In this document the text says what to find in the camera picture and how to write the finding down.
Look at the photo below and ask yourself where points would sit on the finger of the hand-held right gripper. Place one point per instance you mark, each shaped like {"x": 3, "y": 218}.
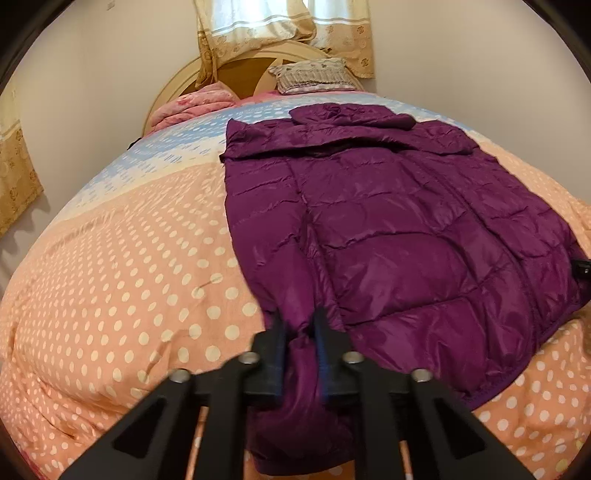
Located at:
{"x": 582, "y": 269}

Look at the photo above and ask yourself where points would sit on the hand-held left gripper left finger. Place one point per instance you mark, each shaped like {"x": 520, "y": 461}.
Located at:
{"x": 277, "y": 360}

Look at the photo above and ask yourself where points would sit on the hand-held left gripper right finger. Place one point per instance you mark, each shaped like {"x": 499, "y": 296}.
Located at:
{"x": 325, "y": 360}

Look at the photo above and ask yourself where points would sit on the purple puffer jacket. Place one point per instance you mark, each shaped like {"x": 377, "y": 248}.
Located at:
{"x": 392, "y": 230}

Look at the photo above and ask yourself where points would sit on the bed with polka-dot quilt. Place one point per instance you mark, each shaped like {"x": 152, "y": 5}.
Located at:
{"x": 115, "y": 277}

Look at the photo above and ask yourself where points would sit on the dark cloth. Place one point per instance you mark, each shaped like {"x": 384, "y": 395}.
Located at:
{"x": 134, "y": 143}

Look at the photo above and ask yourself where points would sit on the pink bed sheet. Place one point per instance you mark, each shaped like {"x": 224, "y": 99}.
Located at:
{"x": 263, "y": 97}

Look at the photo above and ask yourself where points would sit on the pink folded blanket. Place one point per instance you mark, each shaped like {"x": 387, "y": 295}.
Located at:
{"x": 194, "y": 104}

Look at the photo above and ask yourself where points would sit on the striped pillow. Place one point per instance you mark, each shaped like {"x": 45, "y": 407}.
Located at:
{"x": 314, "y": 76}

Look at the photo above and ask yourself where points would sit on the cream wooden headboard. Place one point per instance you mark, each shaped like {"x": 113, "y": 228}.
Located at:
{"x": 184, "y": 74}

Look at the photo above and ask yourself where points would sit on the wide yellow floral curtain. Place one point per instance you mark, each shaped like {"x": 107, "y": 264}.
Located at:
{"x": 18, "y": 180}

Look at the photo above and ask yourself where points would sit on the narrow yellow floral curtain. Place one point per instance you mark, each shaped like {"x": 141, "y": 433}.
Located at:
{"x": 341, "y": 37}

